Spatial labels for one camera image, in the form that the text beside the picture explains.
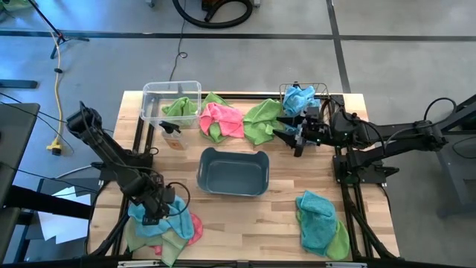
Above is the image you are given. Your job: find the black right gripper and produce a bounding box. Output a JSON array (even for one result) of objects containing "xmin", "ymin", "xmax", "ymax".
[{"xmin": 277, "ymin": 106, "xmax": 335, "ymax": 148}]

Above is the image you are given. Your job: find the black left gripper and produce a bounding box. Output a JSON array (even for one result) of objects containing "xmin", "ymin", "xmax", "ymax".
[{"xmin": 128, "ymin": 174, "xmax": 176, "ymax": 226}]

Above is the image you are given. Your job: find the dark teal plastic basket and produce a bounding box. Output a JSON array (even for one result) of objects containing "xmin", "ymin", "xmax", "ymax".
[{"xmin": 196, "ymin": 147, "xmax": 270, "ymax": 197}]

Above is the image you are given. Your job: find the spray bottle with orange label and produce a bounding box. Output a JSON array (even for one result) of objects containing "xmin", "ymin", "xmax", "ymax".
[{"xmin": 158, "ymin": 121, "xmax": 188, "ymax": 151}]

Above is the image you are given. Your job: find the white paper sheet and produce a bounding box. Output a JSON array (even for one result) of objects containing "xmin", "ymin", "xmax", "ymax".
[{"xmin": 36, "ymin": 185, "xmax": 92, "ymax": 245}]

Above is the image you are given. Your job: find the black floor beam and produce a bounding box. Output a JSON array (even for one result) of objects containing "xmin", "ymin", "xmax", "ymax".
[{"xmin": 0, "ymin": 184, "xmax": 94, "ymax": 220}]

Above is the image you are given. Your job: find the clear plastic bin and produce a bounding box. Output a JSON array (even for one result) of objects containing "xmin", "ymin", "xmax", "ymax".
[{"xmin": 140, "ymin": 80, "xmax": 203, "ymax": 130}]

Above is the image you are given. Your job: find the dark grey desk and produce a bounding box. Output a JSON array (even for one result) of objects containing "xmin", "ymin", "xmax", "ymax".
[{"xmin": 0, "ymin": 102, "xmax": 41, "ymax": 209}]

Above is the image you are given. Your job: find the grey metal table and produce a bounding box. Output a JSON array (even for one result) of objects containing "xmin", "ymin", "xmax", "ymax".
[{"xmin": 408, "ymin": 92, "xmax": 476, "ymax": 219}]

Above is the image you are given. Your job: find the black flat bar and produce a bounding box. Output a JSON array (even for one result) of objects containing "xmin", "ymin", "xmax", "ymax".
[{"xmin": 0, "ymin": 78, "xmax": 39, "ymax": 89}]

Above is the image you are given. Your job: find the black tripod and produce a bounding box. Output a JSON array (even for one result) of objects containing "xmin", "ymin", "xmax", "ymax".
[{"xmin": 25, "ymin": 0, "xmax": 91, "ymax": 60}]

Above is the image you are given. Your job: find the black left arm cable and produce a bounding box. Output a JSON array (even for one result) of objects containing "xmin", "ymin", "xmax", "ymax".
[{"xmin": 165, "ymin": 181, "xmax": 191, "ymax": 217}]

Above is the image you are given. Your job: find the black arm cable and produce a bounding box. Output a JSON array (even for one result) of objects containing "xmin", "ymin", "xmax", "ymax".
[
  {"xmin": 165, "ymin": 181, "xmax": 191, "ymax": 217},
  {"xmin": 422, "ymin": 97, "xmax": 457, "ymax": 126}
]

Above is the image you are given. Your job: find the silver metal bracket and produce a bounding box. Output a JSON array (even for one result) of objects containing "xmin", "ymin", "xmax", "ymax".
[
  {"xmin": 326, "ymin": 261, "xmax": 368, "ymax": 268},
  {"xmin": 118, "ymin": 260, "xmax": 161, "ymax": 267}
]

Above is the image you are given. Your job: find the metal wire basket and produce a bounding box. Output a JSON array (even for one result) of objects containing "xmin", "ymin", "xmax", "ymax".
[{"xmin": 278, "ymin": 82, "xmax": 331, "ymax": 112}]

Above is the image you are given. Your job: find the black aluminium table frame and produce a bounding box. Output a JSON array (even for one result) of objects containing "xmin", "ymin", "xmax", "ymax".
[{"xmin": 86, "ymin": 92, "xmax": 402, "ymax": 268}]

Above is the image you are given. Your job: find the black vacuum hose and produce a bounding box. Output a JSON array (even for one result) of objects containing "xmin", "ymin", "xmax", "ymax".
[{"xmin": 171, "ymin": 0, "xmax": 254, "ymax": 30}]

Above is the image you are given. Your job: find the thin black floor cable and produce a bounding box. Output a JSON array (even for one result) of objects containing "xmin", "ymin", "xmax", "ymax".
[{"xmin": 169, "ymin": 0, "xmax": 189, "ymax": 82}]

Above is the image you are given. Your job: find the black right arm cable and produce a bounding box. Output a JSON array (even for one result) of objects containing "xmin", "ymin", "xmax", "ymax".
[{"xmin": 422, "ymin": 97, "xmax": 457, "ymax": 126}]

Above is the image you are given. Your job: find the yellow power cable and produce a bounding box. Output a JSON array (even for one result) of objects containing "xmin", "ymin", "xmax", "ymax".
[{"xmin": 45, "ymin": 31, "xmax": 65, "ymax": 156}]

